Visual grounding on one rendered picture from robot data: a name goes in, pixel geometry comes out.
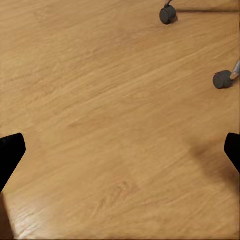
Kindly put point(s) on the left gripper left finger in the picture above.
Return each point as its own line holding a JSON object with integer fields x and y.
{"x": 12, "y": 150}

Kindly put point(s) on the swivel chair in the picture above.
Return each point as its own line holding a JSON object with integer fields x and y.
{"x": 221, "y": 79}

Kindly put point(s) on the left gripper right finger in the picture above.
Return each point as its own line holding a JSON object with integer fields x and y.
{"x": 232, "y": 149}

